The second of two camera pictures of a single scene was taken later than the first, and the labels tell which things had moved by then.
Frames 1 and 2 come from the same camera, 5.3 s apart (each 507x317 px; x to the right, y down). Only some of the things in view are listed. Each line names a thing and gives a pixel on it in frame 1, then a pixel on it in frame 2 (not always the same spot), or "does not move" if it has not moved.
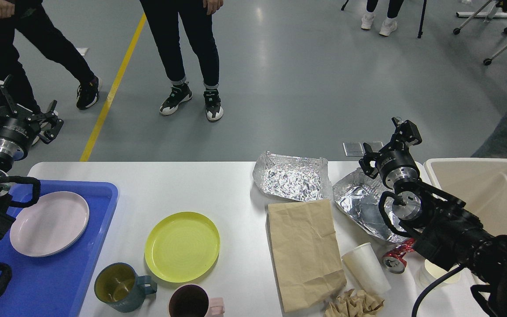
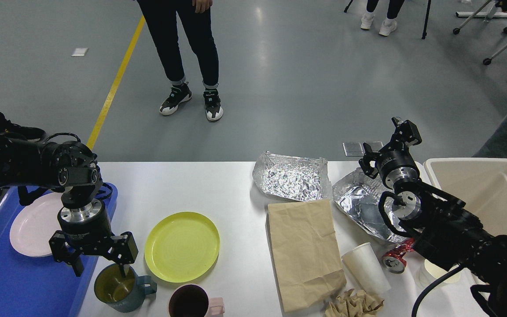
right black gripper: x=395 y=164 does not move
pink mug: x=190 y=300 does not move
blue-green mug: x=118 y=286 does not move
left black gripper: x=11 y=130 → x=87 y=230
